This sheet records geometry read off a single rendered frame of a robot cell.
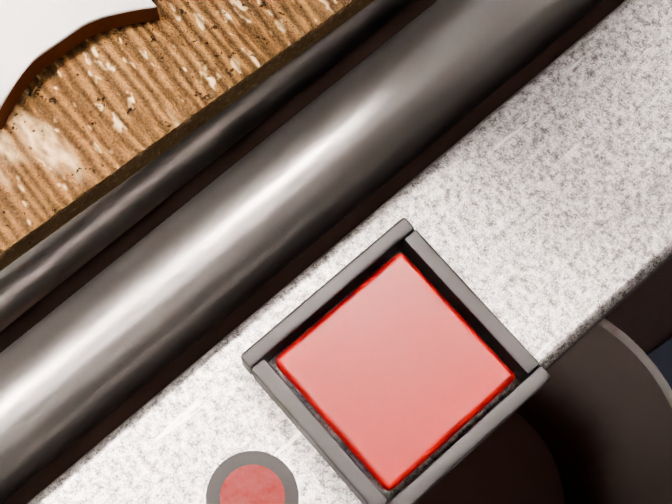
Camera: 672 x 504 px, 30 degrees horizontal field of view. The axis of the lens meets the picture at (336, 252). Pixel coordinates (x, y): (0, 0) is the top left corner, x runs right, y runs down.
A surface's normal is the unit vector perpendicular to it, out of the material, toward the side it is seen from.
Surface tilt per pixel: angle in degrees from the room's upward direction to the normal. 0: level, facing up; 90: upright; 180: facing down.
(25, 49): 1
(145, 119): 0
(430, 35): 22
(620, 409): 87
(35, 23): 1
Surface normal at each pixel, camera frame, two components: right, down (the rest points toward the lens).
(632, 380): -0.78, 0.58
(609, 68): 0.04, -0.25
